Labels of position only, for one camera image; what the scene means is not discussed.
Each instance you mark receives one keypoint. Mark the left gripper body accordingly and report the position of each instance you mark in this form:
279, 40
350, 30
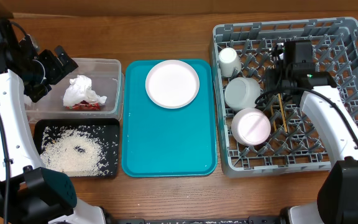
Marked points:
46, 71

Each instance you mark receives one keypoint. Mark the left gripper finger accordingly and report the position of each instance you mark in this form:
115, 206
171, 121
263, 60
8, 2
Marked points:
39, 90
68, 64

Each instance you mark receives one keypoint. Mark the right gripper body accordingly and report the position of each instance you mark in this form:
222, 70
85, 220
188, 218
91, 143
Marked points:
275, 80

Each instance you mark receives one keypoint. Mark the wooden chopstick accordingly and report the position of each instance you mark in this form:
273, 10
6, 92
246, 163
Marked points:
273, 118
282, 112

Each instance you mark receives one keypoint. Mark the white napkin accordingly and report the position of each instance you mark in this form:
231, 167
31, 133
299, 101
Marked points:
80, 89

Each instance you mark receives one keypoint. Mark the small grey bowl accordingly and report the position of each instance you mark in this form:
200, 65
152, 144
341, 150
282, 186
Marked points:
241, 93

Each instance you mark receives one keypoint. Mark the red snack wrapper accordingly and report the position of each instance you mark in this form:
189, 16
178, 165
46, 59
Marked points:
85, 107

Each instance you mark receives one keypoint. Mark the white paper cup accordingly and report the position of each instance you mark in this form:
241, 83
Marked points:
229, 62

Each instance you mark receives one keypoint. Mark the pink bowl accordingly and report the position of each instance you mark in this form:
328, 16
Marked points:
250, 127

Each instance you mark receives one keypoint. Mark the pile of rice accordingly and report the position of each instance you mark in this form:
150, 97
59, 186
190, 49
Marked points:
73, 152

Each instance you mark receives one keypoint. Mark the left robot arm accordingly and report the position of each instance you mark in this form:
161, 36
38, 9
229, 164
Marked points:
30, 192

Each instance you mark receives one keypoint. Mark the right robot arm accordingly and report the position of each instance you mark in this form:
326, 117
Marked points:
317, 95

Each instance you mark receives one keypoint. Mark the grey dishwasher rack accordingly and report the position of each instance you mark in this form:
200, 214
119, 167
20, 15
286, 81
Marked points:
335, 50

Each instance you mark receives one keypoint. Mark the clear plastic bin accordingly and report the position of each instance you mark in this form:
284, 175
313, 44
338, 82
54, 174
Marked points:
107, 80

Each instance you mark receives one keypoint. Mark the black plastic tray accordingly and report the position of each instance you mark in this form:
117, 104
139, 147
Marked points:
39, 124

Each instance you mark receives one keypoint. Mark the white round plate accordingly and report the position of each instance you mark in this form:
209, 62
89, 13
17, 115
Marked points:
172, 84

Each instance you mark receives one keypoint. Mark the teal serving tray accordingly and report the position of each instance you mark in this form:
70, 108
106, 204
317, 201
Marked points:
160, 142

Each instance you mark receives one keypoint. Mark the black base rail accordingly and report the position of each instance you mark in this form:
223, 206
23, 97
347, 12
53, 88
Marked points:
248, 220

